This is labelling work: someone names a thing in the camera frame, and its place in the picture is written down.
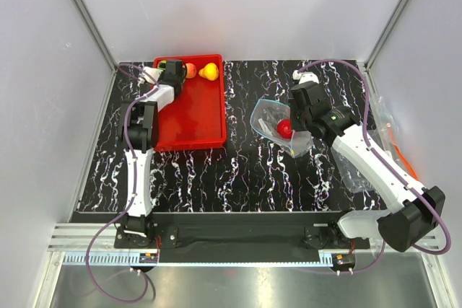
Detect orange peach toy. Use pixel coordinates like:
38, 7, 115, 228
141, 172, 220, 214
186, 63, 197, 79

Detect red apple toy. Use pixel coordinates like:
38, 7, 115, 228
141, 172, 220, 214
276, 118, 293, 139

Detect clear blue zip bag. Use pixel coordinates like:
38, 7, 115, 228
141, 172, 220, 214
250, 99, 314, 158

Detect red plastic tray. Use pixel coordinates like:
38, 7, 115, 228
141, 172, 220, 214
155, 53, 227, 151

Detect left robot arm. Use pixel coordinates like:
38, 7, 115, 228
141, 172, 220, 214
115, 59, 188, 247

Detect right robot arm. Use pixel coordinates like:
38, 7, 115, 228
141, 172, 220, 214
289, 82, 445, 252

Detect yellow pear toy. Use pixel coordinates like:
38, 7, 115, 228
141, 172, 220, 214
199, 63, 219, 82

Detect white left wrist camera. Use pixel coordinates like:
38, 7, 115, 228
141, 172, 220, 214
139, 66, 163, 85

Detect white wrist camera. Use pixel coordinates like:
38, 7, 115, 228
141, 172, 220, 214
139, 66, 163, 85
292, 71, 319, 84

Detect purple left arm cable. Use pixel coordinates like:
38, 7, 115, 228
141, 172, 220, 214
85, 63, 160, 302

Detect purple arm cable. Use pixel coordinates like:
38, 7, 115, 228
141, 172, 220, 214
295, 58, 453, 275
85, 63, 160, 302

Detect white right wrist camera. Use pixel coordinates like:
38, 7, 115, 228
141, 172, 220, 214
292, 71, 319, 84

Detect left aluminium frame post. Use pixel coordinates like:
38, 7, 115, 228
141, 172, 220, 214
50, 0, 118, 71

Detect aluminium frame post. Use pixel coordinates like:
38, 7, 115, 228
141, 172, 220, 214
364, 0, 434, 69
50, 0, 118, 71

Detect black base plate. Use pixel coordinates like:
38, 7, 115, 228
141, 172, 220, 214
114, 211, 370, 250

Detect right aluminium frame post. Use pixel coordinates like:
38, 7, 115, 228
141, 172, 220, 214
364, 0, 434, 69

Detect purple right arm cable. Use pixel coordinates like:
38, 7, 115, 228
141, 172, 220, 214
295, 58, 453, 275

